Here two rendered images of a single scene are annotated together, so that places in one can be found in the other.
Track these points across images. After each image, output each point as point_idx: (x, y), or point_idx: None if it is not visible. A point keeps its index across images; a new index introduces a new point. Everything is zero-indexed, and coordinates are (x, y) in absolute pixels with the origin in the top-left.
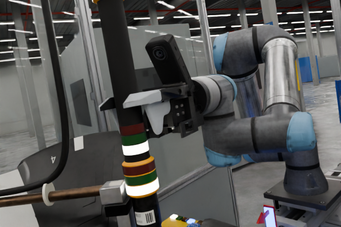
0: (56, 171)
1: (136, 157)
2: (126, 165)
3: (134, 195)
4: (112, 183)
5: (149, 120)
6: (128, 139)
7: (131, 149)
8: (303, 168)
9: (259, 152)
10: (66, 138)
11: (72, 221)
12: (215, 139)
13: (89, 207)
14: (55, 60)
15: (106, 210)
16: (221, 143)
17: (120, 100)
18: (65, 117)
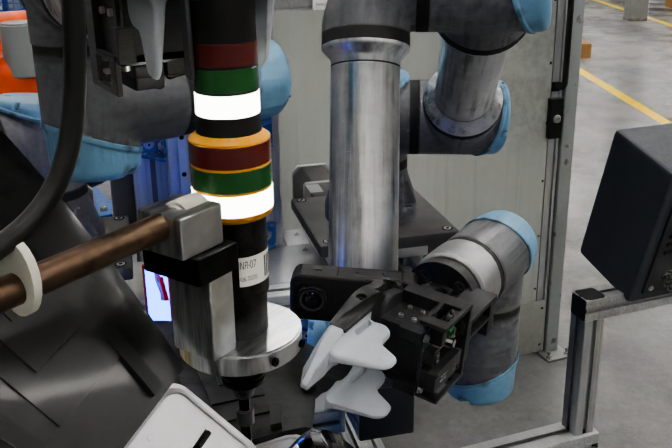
0: (54, 194)
1: (256, 122)
2: (240, 144)
3: (254, 214)
4: (186, 201)
5: (268, 29)
6: (246, 76)
7: (250, 103)
8: (64, 198)
9: (192, 130)
10: (85, 84)
11: (5, 371)
12: (107, 108)
13: (33, 317)
14: None
15: (203, 268)
16: (122, 116)
17: None
18: (85, 15)
